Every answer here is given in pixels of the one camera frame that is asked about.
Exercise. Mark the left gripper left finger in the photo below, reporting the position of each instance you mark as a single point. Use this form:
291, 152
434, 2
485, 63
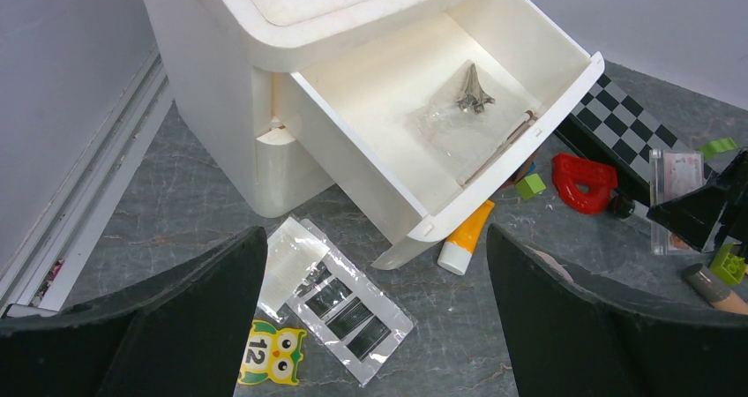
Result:
181, 332

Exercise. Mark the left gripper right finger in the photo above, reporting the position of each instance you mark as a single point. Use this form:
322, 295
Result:
570, 332

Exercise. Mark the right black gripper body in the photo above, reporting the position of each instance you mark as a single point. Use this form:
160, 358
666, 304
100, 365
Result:
705, 218

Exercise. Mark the clear false eyelash case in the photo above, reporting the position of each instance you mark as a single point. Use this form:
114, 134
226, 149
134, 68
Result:
674, 174

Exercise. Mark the orange white cream tube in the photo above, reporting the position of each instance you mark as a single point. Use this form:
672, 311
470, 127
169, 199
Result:
459, 247

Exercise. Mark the green lego brick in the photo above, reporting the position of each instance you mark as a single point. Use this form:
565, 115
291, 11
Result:
729, 265

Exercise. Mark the concealer tube grey cap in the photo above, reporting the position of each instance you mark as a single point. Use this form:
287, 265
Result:
717, 293

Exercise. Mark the green lego plate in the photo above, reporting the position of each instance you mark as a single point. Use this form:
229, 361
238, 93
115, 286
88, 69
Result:
719, 146

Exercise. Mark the clear vial black cap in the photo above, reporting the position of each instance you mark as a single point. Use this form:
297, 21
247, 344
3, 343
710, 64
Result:
624, 208

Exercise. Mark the yellow owl number block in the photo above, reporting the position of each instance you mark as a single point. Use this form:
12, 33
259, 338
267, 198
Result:
271, 353

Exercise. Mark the black grey checkerboard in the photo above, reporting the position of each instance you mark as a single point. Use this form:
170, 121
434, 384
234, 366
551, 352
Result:
608, 126

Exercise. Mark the red lego arch piece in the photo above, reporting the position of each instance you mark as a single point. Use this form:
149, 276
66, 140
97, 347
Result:
582, 184

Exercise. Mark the small green cube block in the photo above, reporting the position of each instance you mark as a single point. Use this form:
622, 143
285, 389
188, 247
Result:
530, 186

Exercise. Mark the blue red lego stack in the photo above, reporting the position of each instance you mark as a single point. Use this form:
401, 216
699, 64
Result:
527, 168

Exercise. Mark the clear bag of hair clips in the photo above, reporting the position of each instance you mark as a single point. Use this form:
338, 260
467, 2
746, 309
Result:
463, 121

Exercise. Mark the white drawer organizer box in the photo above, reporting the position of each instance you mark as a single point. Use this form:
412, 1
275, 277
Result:
292, 96

